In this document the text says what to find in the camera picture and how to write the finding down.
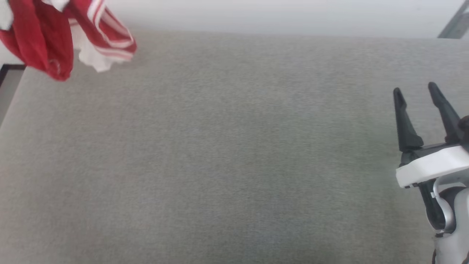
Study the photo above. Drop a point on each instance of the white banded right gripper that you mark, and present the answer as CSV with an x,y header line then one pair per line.
x,y
436,163

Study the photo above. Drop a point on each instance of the red and white striped garment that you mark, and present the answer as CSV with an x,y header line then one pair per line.
x,y
36,40

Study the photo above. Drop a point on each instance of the grey metal bar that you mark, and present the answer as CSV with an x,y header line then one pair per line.
x,y
456,24

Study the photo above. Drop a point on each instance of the grey fabric sofa cushion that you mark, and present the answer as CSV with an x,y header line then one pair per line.
x,y
227,154

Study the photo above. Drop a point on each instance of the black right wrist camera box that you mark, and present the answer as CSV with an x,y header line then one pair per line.
x,y
465,126

